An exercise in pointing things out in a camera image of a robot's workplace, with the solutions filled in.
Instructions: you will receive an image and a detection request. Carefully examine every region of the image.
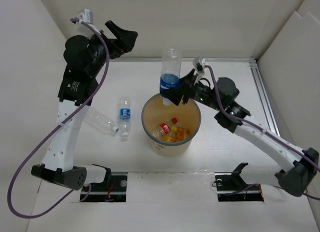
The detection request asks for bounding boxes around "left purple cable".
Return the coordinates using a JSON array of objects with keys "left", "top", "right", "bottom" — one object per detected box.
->
[{"left": 6, "top": 18, "right": 111, "bottom": 219}]

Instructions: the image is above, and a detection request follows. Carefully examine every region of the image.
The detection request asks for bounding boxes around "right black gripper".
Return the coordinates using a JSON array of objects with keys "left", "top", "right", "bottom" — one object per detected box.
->
[{"left": 160, "top": 68, "right": 223, "bottom": 111}]

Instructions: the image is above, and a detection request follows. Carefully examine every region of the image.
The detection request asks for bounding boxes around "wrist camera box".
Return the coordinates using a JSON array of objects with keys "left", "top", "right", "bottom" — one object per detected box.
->
[
  {"left": 70, "top": 9, "right": 94, "bottom": 36},
  {"left": 192, "top": 57, "right": 208, "bottom": 78}
]

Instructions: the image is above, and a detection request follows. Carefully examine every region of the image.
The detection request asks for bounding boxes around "orange bottle in bin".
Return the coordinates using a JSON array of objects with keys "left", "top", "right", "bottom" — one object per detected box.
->
[{"left": 175, "top": 127, "right": 191, "bottom": 142}]

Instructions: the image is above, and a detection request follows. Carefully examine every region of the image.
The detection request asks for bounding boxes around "small bottle yellow cap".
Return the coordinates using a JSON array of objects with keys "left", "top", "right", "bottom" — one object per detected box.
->
[{"left": 163, "top": 126, "right": 178, "bottom": 142}]

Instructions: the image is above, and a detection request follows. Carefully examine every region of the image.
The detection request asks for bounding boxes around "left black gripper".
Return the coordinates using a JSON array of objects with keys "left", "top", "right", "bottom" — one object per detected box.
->
[{"left": 86, "top": 21, "right": 138, "bottom": 77}]

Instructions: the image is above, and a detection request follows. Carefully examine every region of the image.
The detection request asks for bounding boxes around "clear bottle dark blue label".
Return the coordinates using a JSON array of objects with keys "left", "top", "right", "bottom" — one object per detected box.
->
[{"left": 159, "top": 48, "right": 182, "bottom": 106}]

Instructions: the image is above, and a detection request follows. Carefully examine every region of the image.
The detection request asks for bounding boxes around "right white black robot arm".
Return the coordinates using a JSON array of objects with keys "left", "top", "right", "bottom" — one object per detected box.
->
[{"left": 160, "top": 69, "right": 320, "bottom": 197}]

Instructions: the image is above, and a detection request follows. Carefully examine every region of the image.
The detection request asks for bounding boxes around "clear bottle red cap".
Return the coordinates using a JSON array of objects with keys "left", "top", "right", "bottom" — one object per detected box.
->
[{"left": 151, "top": 117, "right": 178, "bottom": 139}]

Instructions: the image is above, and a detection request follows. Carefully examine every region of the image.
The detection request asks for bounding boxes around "clear unlabelled plastic bottle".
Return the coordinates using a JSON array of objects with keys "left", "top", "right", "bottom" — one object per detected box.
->
[{"left": 84, "top": 107, "right": 119, "bottom": 136}]

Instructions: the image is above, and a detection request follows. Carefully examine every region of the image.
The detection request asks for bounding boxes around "aluminium rail along wall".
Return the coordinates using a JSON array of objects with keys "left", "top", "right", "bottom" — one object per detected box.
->
[{"left": 248, "top": 58, "right": 280, "bottom": 135}]

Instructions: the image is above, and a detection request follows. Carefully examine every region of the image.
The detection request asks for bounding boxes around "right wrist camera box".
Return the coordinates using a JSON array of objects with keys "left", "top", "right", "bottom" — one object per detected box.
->
[{"left": 192, "top": 57, "right": 208, "bottom": 78}]

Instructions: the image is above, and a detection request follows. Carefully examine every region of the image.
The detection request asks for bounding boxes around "clear bottle light blue label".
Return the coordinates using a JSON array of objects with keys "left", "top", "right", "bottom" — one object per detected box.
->
[{"left": 118, "top": 96, "right": 131, "bottom": 138}]

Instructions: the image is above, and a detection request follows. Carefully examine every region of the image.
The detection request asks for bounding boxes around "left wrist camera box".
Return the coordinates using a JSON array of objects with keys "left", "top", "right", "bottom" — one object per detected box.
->
[{"left": 70, "top": 9, "right": 94, "bottom": 36}]

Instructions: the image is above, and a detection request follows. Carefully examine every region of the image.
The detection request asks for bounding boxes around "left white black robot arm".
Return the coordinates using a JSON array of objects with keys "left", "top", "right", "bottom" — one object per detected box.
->
[{"left": 31, "top": 19, "right": 138, "bottom": 190}]

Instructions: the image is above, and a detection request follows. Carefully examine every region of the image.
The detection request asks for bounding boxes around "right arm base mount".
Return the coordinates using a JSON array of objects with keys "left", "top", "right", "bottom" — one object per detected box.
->
[{"left": 211, "top": 172, "right": 264, "bottom": 202}]

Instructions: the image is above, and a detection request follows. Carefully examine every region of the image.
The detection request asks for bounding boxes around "beige bin grey rim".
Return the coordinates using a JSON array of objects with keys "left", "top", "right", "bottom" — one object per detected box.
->
[{"left": 141, "top": 94, "right": 202, "bottom": 157}]

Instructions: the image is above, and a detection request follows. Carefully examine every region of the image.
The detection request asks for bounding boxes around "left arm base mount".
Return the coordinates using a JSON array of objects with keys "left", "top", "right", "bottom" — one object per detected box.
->
[{"left": 79, "top": 172, "right": 128, "bottom": 203}]

